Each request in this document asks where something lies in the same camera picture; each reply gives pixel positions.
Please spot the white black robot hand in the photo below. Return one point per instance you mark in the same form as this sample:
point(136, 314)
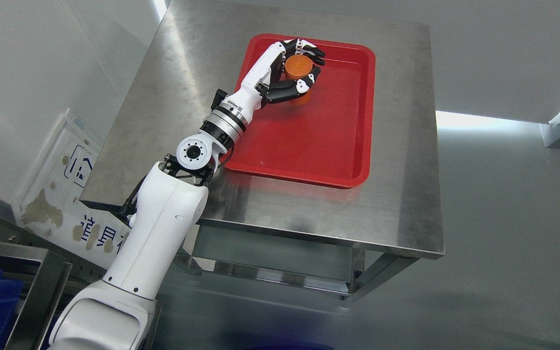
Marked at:
point(262, 84)

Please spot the orange cylindrical capacitor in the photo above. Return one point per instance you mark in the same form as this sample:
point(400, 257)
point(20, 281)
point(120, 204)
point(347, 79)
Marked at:
point(298, 66)

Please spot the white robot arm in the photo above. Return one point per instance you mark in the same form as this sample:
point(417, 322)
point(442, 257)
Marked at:
point(116, 312)

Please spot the stainless steel desk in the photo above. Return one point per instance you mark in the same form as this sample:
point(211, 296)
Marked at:
point(390, 221)

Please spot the red plastic tray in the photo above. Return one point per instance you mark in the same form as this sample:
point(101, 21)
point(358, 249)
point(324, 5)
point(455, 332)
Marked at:
point(325, 142)

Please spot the white sign with blue text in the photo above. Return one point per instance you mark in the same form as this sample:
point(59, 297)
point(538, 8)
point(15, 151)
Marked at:
point(49, 203)

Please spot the steel shelf rail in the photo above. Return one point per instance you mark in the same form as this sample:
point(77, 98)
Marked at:
point(37, 280)

